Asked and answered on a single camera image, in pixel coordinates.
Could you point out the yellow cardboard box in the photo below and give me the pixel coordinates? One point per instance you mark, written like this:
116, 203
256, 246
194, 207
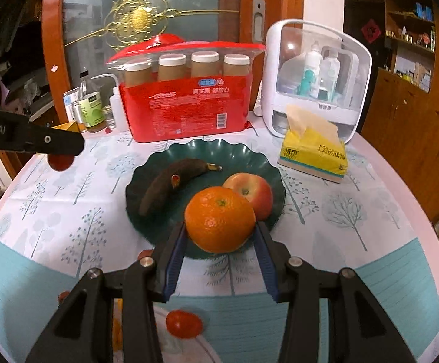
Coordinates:
69, 127

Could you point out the small red cherry tomato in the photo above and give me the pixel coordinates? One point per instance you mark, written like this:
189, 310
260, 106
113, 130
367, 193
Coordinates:
60, 162

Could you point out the overripe dark banana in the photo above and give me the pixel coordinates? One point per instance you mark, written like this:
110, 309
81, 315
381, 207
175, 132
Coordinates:
171, 180

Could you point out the dark red lychee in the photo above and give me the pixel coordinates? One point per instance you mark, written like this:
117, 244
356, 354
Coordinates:
145, 253

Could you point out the red yellow apple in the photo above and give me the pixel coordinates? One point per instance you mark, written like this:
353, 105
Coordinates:
255, 189

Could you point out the white cosmetics storage box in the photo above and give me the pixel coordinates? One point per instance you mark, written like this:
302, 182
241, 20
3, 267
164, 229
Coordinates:
319, 69

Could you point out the large orange mandarin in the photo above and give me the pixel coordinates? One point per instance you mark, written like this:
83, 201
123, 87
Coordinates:
219, 220

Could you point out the white squeeze bottle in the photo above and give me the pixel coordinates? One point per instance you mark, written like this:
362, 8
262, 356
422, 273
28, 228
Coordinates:
116, 102

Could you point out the dark red plum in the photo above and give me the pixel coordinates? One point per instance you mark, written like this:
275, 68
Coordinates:
62, 296

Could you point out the dark green scalloped plate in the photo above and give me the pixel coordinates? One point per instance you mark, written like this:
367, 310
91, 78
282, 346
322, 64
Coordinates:
234, 158

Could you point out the small orange mandarin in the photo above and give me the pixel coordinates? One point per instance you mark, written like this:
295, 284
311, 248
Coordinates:
117, 327

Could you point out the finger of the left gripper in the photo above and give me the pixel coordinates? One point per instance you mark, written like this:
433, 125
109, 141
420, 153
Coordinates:
40, 139

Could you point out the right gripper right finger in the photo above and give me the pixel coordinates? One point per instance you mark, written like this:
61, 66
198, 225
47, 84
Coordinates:
265, 261

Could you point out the green label clear bottle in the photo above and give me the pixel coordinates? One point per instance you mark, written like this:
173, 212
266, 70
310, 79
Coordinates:
89, 98

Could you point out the yellow tissue pack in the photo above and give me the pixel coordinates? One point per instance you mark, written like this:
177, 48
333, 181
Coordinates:
312, 146

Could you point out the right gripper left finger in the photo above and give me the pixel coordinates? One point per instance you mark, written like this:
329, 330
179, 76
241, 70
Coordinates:
172, 259

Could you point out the red paper cup package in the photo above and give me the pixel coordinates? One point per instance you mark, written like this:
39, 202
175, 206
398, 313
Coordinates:
175, 89

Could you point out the white blue medicine box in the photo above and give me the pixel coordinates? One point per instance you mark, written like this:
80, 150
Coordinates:
71, 105

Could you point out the round white placemat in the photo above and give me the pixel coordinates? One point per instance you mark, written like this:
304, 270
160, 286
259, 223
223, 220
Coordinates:
175, 349

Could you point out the small glass jar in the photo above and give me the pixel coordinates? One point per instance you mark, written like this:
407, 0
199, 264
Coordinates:
109, 117

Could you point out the wooden cabinet right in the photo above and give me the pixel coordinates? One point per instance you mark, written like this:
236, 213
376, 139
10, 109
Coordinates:
402, 124

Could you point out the wooden glass door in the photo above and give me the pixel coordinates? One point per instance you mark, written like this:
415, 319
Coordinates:
82, 35

